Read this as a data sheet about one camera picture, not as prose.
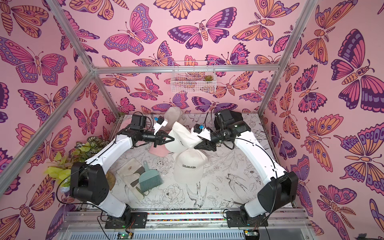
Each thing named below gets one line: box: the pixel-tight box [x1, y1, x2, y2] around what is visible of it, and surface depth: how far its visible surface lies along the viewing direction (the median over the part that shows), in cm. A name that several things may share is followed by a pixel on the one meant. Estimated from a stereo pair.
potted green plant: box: [44, 136, 111, 193], surface depth 72 cm
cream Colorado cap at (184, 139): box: [165, 121, 203, 154], surface depth 73 cm
